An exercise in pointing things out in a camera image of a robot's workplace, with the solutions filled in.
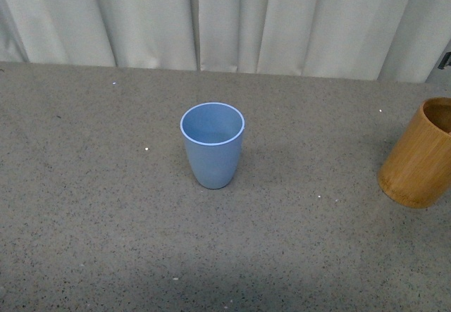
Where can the grey curtain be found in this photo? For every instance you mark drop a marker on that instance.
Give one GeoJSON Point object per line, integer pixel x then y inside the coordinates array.
{"type": "Point", "coordinates": [355, 39]}

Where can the blue plastic cup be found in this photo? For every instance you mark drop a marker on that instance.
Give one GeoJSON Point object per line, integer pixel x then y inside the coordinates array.
{"type": "Point", "coordinates": [213, 135]}

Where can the dark wall fixture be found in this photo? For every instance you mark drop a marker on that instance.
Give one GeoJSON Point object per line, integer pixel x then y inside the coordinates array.
{"type": "Point", "coordinates": [445, 62]}

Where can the bamboo chopstick holder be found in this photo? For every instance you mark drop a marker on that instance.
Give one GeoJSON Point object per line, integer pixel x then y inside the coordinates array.
{"type": "Point", "coordinates": [417, 171]}

